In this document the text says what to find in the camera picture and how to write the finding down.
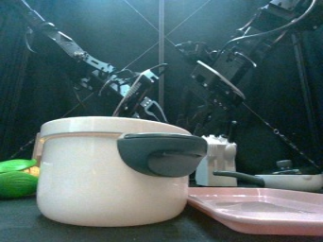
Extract white cutlery holder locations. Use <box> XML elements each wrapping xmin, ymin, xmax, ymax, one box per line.
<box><xmin>195</xmin><ymin>134</ymin><xmax>239</xmax><ymax>187</ymax></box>

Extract white toy frying pan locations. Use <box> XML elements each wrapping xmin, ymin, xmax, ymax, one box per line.
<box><xmin>212</xmin><ymin>159</ymin><xmax>323</xmax><ymax>193</ymax></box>

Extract pink plastic tray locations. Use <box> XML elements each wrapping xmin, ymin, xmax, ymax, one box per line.
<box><xmin>187</xmin><ymin>186</ymin><xmax>323</xmax><ymax>237</ymax></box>

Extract green toy corn cob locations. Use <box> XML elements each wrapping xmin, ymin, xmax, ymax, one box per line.
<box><xmin>0</xmin><ymin>158</ymin><xmax>41</xmax><ymax>199</ymax></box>

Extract thin diagonal frame brace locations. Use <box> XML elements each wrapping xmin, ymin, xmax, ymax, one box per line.
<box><xmin>121</xmin><ymin>0</ymin><xmax>323</xmax><ymax>171</ymax></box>
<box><xmin>8</xmin><ymin>0</ymin><xmax>214</xmax><ymax>160</ymax></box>

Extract grey vertical frame pole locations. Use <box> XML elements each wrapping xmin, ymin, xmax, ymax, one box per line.
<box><xmin>157</xmin><ymin>0</ymin><xmax>165</xmax><ymax>103</ymax></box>

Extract white toy pot grey handle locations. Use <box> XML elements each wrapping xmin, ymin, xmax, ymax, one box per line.
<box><xmin>32</xmin><ymin>115</ymin><xmax>209</xmax><ymax>228</ymax></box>

